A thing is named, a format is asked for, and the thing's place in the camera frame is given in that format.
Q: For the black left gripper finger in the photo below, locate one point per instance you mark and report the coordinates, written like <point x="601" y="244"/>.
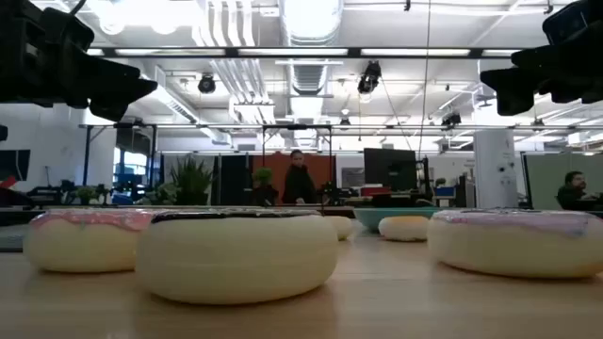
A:
<point x="110" y="112"/>
<point x="122" y="85"/>

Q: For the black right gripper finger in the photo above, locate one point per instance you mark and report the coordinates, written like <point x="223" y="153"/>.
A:
<point x="523" y="75"/>
<point x="516" y="102"/>

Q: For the pink frosted donut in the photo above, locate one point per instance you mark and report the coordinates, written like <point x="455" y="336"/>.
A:
<point x="80" y="245"/>

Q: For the lilac frosted donut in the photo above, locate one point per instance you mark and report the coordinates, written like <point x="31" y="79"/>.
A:
<point x="509" y="249"/>

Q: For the chocolate frosted donut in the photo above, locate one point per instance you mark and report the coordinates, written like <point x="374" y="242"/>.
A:
<point x="235" y="259"/>

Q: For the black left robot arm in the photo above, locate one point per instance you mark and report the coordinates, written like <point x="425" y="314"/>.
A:
<point x="7" y="56"/>

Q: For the white round pillar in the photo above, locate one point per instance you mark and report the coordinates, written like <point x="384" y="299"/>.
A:
<point x="494" y="160"/>

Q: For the black ceiling spotlight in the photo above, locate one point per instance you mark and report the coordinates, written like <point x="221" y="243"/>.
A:
<point x="206" y="85"/>
<point x="369" y="80"/>
<point x="451" y="119"/>

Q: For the grey-green partition panel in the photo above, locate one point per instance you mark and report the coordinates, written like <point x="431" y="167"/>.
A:
<point x="546" y="179"/>

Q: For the small green potted plant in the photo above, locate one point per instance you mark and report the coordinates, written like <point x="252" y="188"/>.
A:
<point x="86" y="193"/>

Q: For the leafy green plant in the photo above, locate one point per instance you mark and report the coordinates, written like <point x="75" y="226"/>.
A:
<point x="162" y="194"/>

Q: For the person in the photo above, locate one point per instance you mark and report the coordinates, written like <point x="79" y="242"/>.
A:
<point x="299" y="183"/>
<point x="567" y="195"/>

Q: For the large spiky potted plant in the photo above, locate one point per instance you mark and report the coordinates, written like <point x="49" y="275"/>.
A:
<point x="190" y="183"/>

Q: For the blue box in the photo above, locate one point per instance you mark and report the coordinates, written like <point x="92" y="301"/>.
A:
<point x="444" y="191"/>

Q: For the black cabinet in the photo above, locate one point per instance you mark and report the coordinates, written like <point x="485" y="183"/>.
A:
<point x="233" y="179"/>

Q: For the black monitor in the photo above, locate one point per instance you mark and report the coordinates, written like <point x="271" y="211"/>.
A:
<point x="388" y="167"/>

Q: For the small plant in dark pot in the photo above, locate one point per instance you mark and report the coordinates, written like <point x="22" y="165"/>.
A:
<point x="262" y="176"/>

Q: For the red box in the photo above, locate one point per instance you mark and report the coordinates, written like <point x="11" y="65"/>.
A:
<point x="374" y="191"/>

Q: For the black overhead light bar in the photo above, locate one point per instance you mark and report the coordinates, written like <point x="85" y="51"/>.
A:
<point x="353" y="52"/>

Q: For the teal plate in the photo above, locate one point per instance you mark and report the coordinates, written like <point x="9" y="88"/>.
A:
<point x="372" y="217"/>

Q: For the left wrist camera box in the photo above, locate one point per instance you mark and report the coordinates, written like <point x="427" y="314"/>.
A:
<point x="61" y="28"/>

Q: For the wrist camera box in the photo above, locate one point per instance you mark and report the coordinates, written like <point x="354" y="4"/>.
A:
<point x="61" y="28"/>
<point x="567" y="21"/>

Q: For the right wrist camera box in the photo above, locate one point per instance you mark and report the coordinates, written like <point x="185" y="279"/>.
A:
<point x="567" y="21"/>

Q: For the black wall screen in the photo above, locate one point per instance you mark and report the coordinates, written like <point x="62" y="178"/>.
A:
<point x="14" y="165"/>

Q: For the orange partition wall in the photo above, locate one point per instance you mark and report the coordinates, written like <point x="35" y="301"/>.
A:
<point x="278" y="160"/>

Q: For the silver round ventilation duct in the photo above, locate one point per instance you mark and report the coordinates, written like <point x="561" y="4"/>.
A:
<point x="311" y="23"/>

